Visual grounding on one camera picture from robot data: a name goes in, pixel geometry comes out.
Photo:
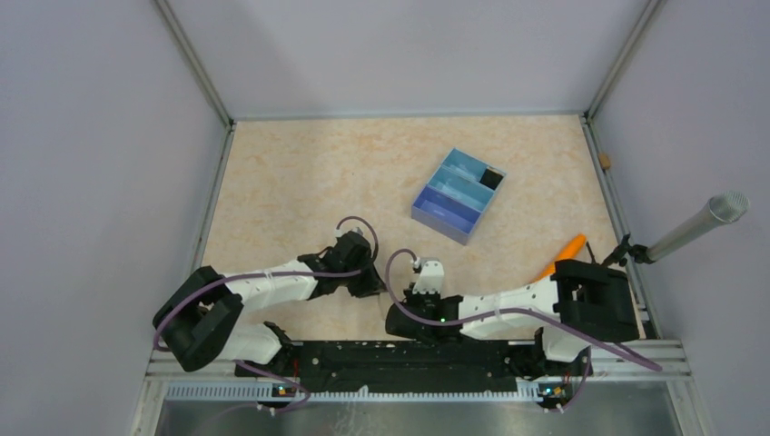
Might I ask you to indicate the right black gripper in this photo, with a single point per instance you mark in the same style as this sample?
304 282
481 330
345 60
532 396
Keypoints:
411 299

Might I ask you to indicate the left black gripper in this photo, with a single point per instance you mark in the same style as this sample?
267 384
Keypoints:
372 284

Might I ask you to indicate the blue three-compartment box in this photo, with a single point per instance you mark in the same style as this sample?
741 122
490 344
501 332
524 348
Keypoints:
453 202

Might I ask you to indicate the black credit card stack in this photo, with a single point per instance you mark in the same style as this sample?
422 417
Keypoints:
491 178

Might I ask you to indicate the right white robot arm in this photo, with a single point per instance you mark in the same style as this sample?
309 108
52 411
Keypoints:
578 305

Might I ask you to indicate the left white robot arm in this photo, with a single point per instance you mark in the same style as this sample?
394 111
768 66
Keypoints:
200 322

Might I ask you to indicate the orange cylindrical object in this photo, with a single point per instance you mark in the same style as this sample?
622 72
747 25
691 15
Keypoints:
570 251

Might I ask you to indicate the small tan block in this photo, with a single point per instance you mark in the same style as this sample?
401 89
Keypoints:
604 161

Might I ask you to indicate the silver microphone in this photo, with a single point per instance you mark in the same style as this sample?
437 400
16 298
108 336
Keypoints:
723 209

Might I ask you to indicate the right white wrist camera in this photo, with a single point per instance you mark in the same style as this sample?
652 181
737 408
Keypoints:
430 276

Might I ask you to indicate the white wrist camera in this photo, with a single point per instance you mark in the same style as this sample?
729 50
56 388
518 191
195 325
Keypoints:
354 235
430 276

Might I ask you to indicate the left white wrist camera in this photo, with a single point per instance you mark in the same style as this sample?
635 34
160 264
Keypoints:
354 235

